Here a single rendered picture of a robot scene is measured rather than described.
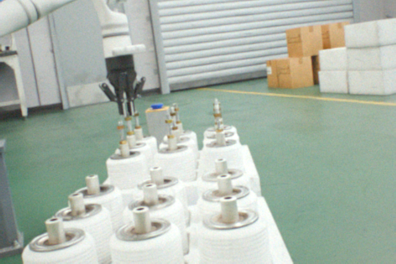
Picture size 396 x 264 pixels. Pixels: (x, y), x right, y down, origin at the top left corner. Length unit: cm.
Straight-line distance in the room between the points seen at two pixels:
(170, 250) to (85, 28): 587
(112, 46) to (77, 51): 514
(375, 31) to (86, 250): 329
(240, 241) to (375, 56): 326
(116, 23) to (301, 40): 390
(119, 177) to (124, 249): 55
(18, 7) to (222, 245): 103
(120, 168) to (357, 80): 300
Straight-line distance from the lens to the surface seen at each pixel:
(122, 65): 128
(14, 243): 148
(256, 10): 708
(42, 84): 639
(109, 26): 129
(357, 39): 394
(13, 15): 148
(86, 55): 642
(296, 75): 503
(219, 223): 66
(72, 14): 645
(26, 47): 640
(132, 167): 118
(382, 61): 379
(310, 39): 512
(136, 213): 66
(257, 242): 65
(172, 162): 116
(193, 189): 115
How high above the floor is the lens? 48
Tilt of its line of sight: 8 degrees down
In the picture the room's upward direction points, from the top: 8 degrees counter-clockwise
